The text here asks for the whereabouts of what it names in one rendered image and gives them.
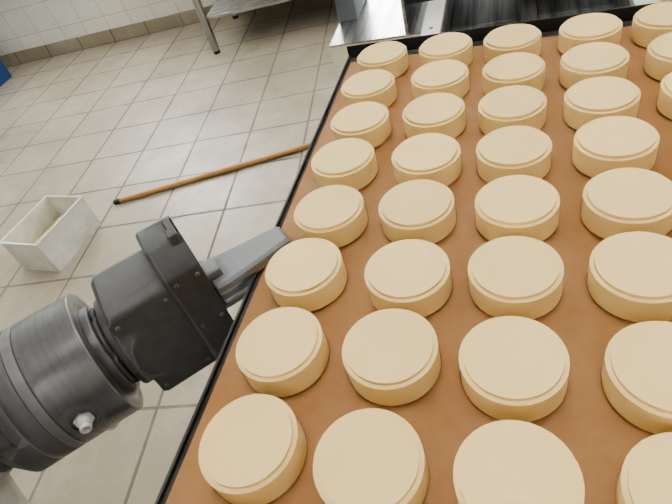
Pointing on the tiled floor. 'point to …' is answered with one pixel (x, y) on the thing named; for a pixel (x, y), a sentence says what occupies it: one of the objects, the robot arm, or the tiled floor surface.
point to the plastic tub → (51, 233)
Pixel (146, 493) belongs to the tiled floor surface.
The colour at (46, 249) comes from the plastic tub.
